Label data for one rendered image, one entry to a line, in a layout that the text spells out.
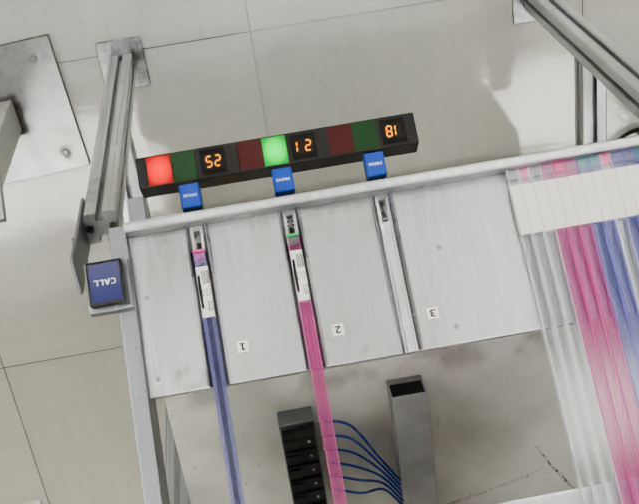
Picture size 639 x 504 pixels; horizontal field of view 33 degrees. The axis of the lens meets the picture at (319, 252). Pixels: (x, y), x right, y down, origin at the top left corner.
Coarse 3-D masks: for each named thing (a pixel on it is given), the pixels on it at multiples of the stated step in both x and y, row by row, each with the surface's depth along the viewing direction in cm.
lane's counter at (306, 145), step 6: (312, 132) 129; (294, 138) 129; (300, 138) 129; (306, 138) 129; (312, 138) 129; (294, 144) 129; (300, 144) 129; (306, 144) 129; (312, 144) 129; (294, 150) 128; (300, 150) 128; (306, 150) 128; (312, 150) 128; (294, 156) 128; (300, 156) 128; (306, 156) 128; (312, 156) 128
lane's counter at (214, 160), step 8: (200, 152) 128; (208, 152) 128; (216, 152) 128; (224, 152) 128; (200, 160) 128; (208, 160) 128; (216, 160) 128; (224, 160) 128; (208, 168) 128; (216, 168) 128; (224, 168) 128
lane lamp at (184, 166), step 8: (184, 152) 128; (192, 152) 128; (176, 160) 128; (184, 160) 128; (192, 160) 128; (176, 168) 128; (184, 168) 128; (192, 168) 128; (176, 176) 128; (184, 176) 128; (192, 176) 128
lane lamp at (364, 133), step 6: (372, 120) 129; (354, 126) 129; (360, 126) 129; (366, 126) 129; (372, 126) 129; (354, 132) 129; (360, 132) 129; (366, 132) 129; (372, 132) 129; (354, 138) 129; (360, 138) 129; (366, 138) 129; (372, 138) 129; (354, 144) 129; (360, 144) 129; (366, 144) 129; (372, 144) 129; (378, 144) 129; (360, 150) 128
